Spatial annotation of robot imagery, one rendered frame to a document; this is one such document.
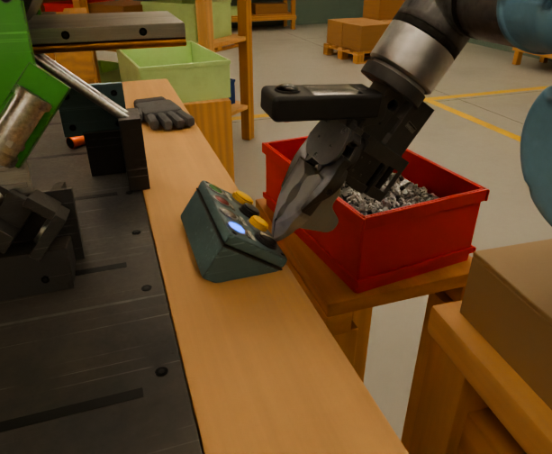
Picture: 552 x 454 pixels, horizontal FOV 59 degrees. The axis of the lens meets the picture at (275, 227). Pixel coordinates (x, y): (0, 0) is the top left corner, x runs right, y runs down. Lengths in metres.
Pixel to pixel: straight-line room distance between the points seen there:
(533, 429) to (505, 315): 0.10
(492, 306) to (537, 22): 0.27
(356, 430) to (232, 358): 0.12
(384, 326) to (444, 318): 1.31
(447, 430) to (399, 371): 1.08
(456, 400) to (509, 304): 0.15
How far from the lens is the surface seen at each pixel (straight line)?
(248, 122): 3.64
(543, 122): 0.37
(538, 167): 0.38
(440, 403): 0.66
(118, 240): 0.63
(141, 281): 0.55
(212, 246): 0.53
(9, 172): 0.60
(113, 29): 0.70
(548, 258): 0.58
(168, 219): 0.67
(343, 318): 0.69
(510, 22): 0.45
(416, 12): 0.52
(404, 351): 1.81
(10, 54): 0.58
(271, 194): 0.88
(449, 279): 0.76
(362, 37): 6.50
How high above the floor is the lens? 1.21
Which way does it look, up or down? 29 degrees down
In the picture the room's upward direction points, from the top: straight up
